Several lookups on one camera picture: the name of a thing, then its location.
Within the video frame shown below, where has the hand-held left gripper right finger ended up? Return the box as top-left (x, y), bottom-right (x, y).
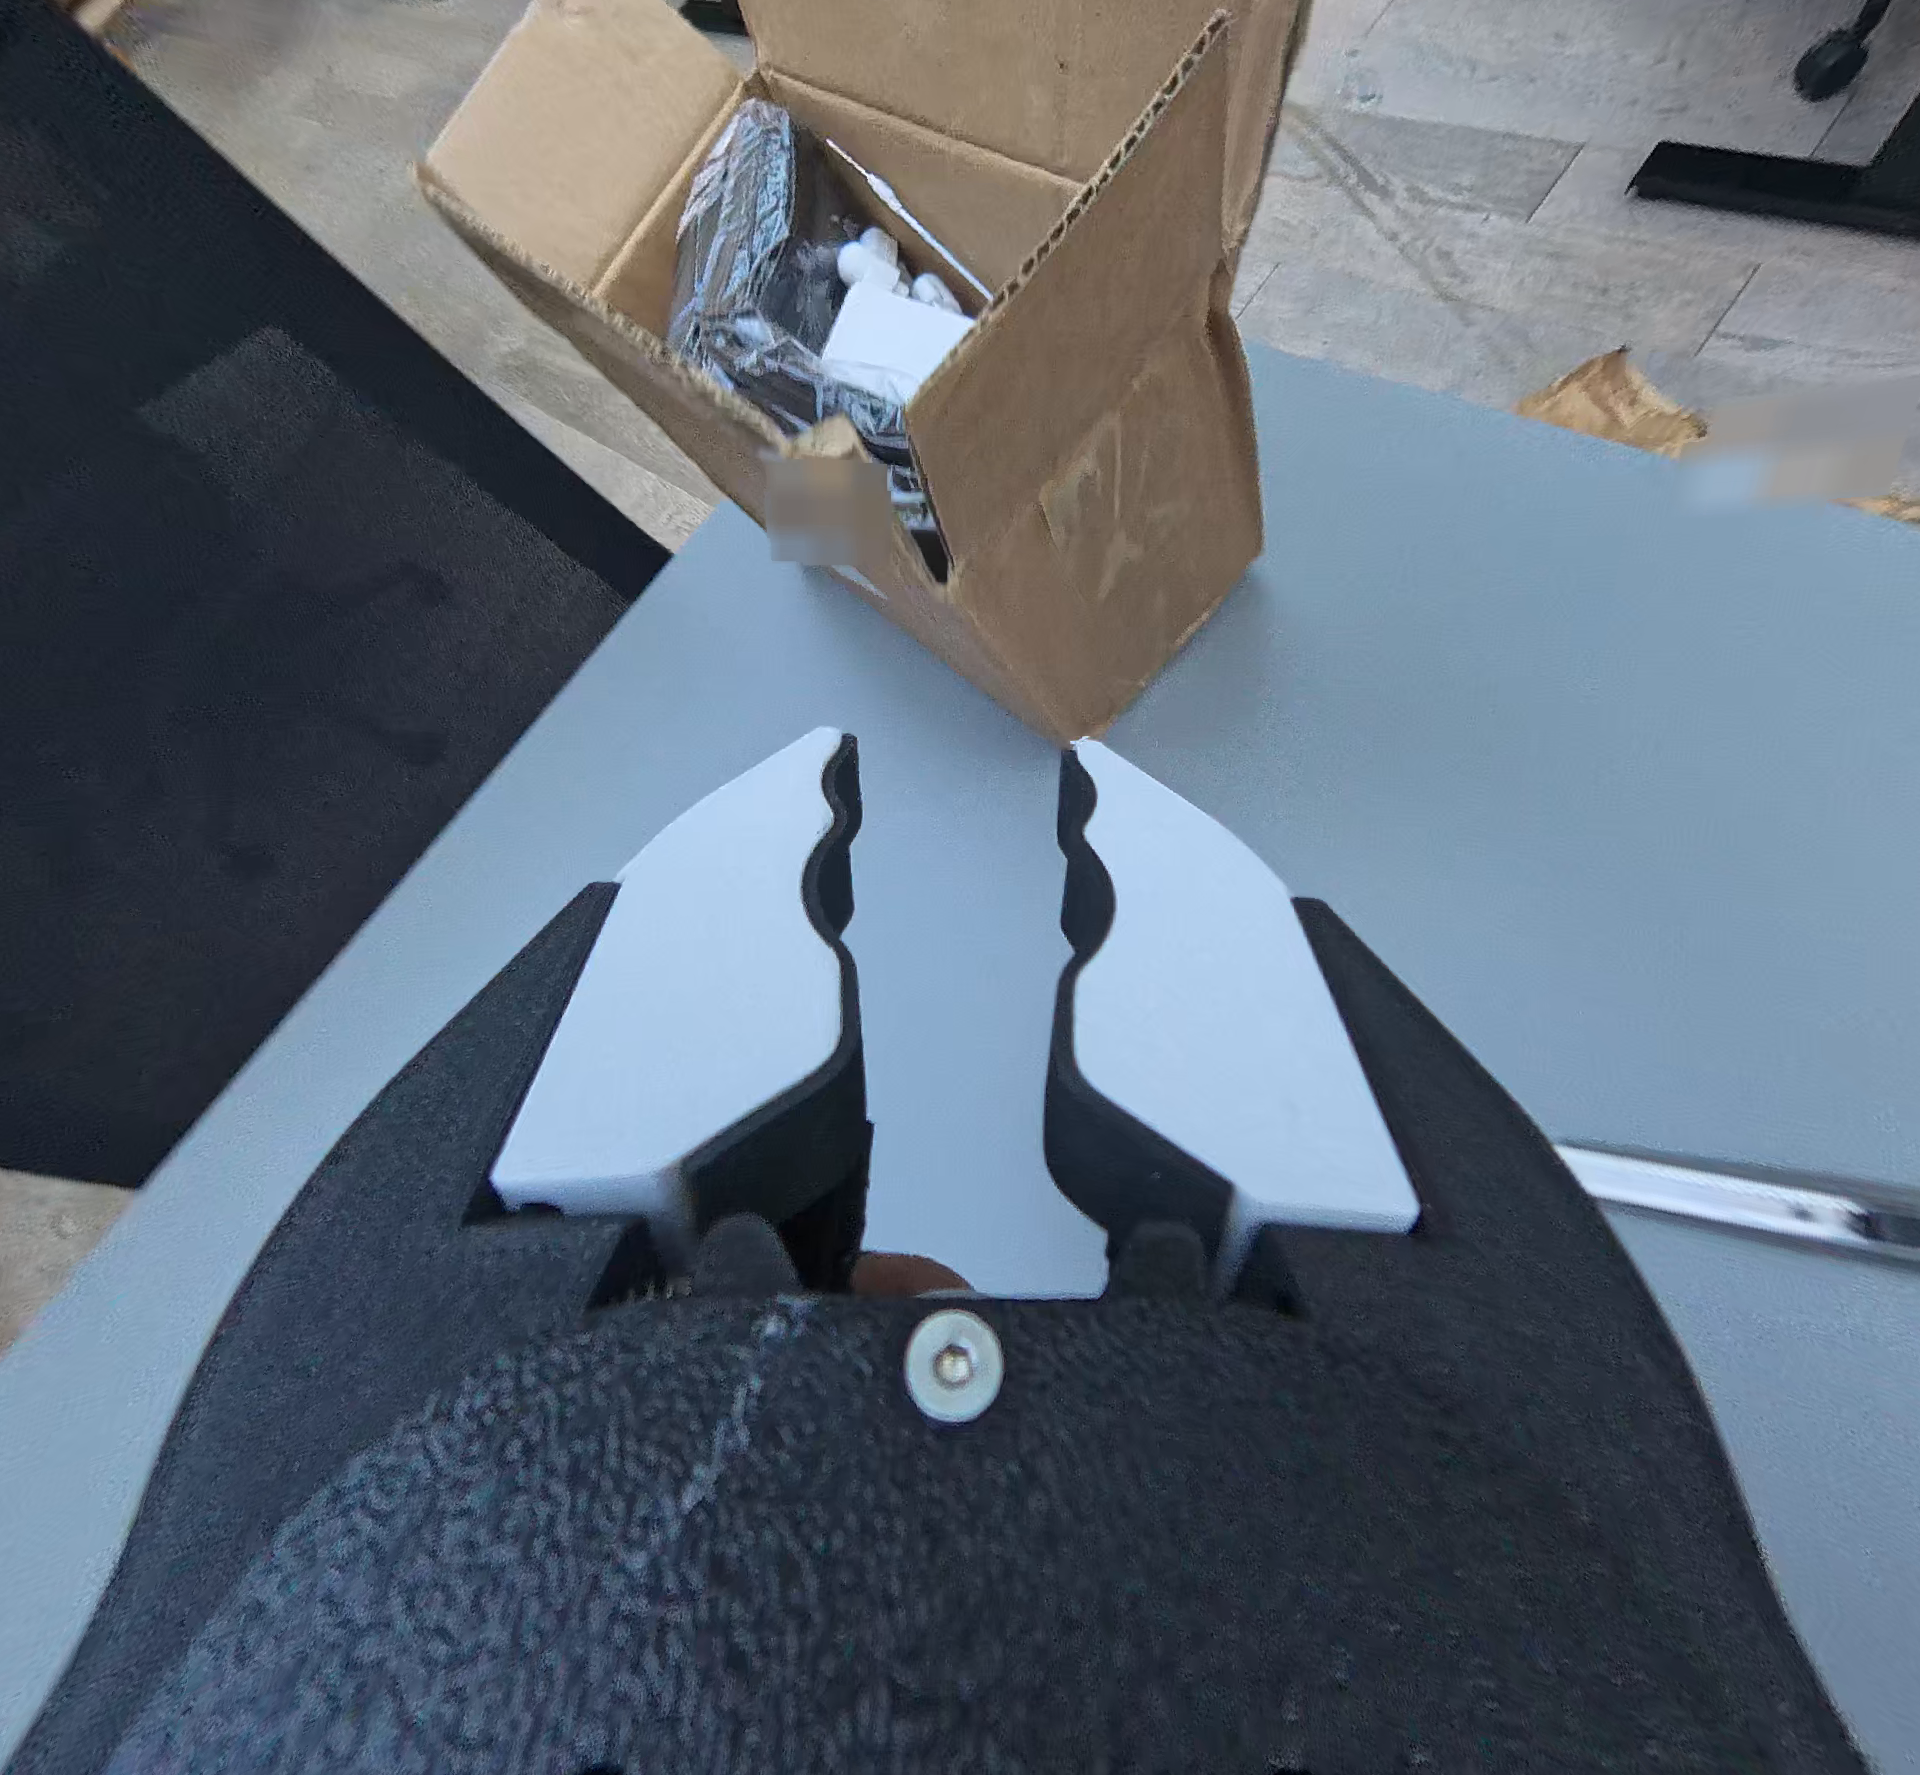
top-left (1044, 740), bottom-right (1423, 1234)

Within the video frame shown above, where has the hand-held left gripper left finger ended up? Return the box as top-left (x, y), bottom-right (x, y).
top-left (487, 728), bottom-right (876, 1218)

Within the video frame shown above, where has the metal utility knife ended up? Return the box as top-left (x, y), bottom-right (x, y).
top-left (1552, 1138), bottom-right (1920, 1270)

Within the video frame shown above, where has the brown cardboard box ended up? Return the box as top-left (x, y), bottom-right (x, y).
top-left (415, 0), bottom-right (1341, 746)

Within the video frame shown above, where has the grey desk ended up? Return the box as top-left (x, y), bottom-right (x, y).
top-left (0, 342), bottom-right (1920, 1775)

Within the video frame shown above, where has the small white box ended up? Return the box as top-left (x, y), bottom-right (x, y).
top-left (823, 288), bottom-right (979, 386)

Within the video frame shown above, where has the black plastic-wrapped item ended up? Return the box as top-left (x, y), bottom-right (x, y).
top-left (664, 102), bottom-right (962, 584)

